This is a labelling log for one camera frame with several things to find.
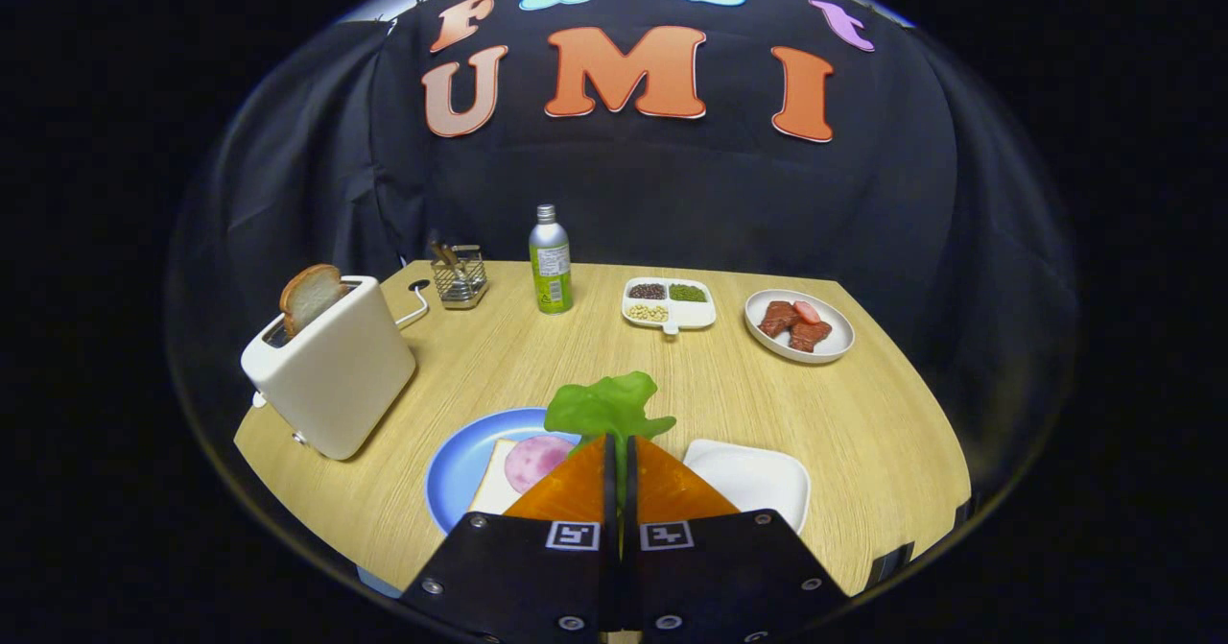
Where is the white bread slice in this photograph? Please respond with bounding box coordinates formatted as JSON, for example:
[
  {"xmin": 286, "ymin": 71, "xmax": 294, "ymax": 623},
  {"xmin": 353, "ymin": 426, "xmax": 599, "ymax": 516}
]
[{"xmin": 467, "ymin": 439, "xmax": 524, "ymax": 515}]

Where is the blue round plate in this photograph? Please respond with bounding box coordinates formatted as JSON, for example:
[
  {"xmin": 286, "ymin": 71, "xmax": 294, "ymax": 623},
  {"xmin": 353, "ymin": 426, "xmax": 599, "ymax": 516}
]
[{"xmin": 425, "ymin": 407, "xmax": 581, "ymax": 537}]

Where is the white square plate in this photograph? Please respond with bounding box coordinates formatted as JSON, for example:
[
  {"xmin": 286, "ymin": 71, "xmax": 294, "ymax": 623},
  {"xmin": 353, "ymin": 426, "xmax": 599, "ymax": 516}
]
[{"xmin": 682, "ymin": 439, "xmax": 812, "ymax": 536}]

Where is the white toaster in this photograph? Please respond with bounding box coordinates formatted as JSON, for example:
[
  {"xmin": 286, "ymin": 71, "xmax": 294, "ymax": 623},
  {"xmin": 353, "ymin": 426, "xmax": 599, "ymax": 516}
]
[{"xmin": 240, "ymin": 275, "xmax": 417, "ymax": 461}]

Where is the white divided dish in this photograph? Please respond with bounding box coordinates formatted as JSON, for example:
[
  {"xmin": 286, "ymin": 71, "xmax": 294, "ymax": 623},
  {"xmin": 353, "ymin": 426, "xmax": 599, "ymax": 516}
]
[{"xmin": 622, "ymin": 276, "xmax": 718, "ymax": 336}]

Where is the pink ham slice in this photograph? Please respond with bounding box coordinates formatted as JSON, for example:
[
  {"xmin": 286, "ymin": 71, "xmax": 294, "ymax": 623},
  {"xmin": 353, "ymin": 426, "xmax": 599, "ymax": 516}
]
[{"xmin": 505, "ymin": 435, "xmax": 577, "ymax": 494}]

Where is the green lettuce leaf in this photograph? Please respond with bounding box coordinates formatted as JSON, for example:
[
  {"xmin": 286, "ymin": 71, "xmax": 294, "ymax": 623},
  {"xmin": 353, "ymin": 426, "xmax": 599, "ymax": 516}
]
[{"xmin": 544, "ymin": 371, "xmax": 677, "ymax": 530}]

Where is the white toaster cable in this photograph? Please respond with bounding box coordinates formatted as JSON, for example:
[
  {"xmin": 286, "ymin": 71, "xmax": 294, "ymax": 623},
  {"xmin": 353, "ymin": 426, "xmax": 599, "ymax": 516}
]
[{"xmin": 391, "ymin": 279, "xmax": 432, "ymax": 330}]

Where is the white round plate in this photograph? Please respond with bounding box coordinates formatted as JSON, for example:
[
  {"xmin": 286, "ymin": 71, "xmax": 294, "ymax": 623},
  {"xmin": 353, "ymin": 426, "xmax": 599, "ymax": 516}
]
[{"xmin": 744, "ymin": 289, "xmax": 856, "ymax": 365}]

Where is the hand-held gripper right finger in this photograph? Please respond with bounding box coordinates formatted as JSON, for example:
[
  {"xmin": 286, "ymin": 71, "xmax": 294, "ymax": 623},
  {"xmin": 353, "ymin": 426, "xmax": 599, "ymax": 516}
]
[{"xmin": 622, "ymin": 435, "xmax": 851, "ymax": 644}]

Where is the metal wire basket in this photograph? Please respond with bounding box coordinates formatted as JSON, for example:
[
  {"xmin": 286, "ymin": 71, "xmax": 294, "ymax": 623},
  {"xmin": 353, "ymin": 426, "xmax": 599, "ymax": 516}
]
[{"xmin": 431, "ymin": 244, "xmax": 488, "ymax": 310}]

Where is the black backdrop cloth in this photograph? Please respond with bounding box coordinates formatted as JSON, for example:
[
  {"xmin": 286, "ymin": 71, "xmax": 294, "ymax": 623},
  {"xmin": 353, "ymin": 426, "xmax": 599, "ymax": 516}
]
[{"xmin": 168, "ymin": 0, "xmax": 1080, "ymax": 491}]

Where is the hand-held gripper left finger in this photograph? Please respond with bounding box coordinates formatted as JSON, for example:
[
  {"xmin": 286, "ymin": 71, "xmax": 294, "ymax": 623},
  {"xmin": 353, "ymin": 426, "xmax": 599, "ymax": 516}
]
[{"xmin": 399, "ymin": 435, "xmax": 623, "ymax": 644}]

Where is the brown crust bread slice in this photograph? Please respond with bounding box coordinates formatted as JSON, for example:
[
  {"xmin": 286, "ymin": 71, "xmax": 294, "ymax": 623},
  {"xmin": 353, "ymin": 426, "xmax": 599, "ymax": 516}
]
[{"xmin": 279, "ymin": 264, "xmax": 348, "ymax": 338}]

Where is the silver bottle with green label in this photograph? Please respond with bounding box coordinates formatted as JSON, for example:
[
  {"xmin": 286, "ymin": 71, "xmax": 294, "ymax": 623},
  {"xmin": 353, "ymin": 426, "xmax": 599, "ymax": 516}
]
[{"xmin": 529, "ymin": 204, "xmax": 574, "ymax": 316}]

